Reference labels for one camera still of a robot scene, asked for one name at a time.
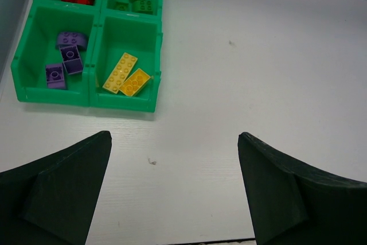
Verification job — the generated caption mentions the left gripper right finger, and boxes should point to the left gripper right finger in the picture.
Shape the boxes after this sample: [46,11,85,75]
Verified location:
[237,133,366,244]

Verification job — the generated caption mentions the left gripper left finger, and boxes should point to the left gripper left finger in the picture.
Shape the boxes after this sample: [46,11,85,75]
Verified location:
[1,131,112,244]

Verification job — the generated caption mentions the large purple rounded lego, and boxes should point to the large purple rounded lego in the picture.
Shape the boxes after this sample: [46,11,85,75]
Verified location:
[45,63,67,90]

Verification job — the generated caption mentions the yellow curved lego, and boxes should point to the yellow curved lego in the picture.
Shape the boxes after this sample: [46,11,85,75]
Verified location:
[119,68,151,97]

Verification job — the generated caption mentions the purple curved lego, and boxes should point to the purple curved lego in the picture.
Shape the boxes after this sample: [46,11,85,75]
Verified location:
[59,45,83,75]
[55,32,88,50]

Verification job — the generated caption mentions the long yellow lego plate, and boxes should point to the long yellow lego plate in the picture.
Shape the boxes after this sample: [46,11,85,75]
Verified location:
[103,52,138,94]

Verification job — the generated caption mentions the green lego brick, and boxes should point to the green lego brick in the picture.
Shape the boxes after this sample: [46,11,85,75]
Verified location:
[114,1,130,11]

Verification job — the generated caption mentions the green four-compartment bin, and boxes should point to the green four-compartment bin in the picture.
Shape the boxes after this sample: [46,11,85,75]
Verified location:
[11,0,163,112]

